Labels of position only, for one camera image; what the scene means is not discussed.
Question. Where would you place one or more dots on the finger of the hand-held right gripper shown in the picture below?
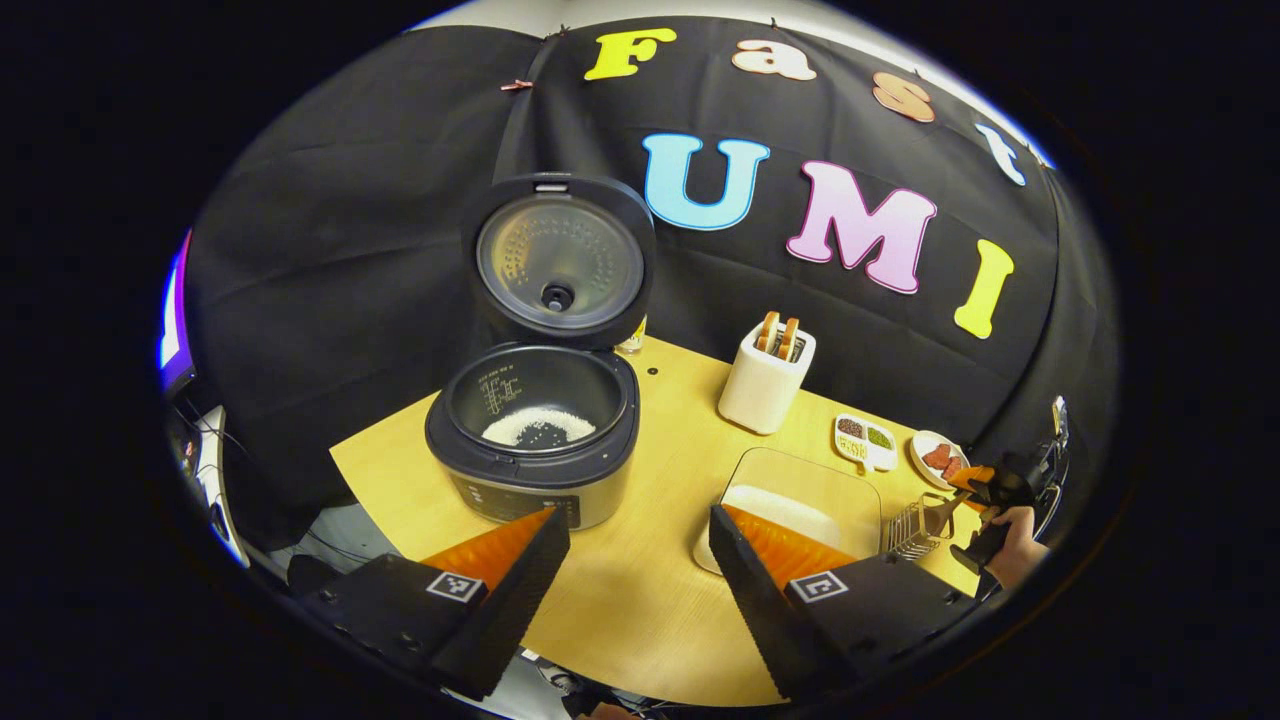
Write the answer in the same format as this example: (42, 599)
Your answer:
(970, 476)

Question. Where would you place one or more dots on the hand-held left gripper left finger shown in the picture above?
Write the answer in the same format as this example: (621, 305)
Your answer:
(515, 600)

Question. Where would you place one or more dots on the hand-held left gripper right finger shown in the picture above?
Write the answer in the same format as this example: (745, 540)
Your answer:
(750, 600)

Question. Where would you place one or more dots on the wooden spoon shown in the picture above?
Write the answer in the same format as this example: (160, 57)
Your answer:
(945, 510)

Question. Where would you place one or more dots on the dark grey rice cooker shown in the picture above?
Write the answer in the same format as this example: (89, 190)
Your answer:
(540, 480)

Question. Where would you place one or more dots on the clear box of rice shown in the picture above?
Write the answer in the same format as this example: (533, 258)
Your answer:
(800, 480)

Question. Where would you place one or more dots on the red meat piece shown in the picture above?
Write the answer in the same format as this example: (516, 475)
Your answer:
(937, 456)
(953, 468)

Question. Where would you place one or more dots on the white round plate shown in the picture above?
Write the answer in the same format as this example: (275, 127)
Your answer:
(922, 470)

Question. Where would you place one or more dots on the white divided bean dish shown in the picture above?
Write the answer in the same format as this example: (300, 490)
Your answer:
(865, 440)

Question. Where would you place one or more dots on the white toaster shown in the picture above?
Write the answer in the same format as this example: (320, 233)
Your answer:
(760, 390)

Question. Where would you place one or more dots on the toast slice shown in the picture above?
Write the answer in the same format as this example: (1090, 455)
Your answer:
(768, 332)
(789, 340)

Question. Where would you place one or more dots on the small glass bottle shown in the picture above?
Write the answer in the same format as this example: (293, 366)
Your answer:
(632, 338)

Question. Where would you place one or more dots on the black backdrop cloth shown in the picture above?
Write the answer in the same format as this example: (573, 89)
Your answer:
(330, 250)

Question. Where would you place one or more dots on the computer monitor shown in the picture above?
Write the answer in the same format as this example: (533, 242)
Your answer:
(178, 320)

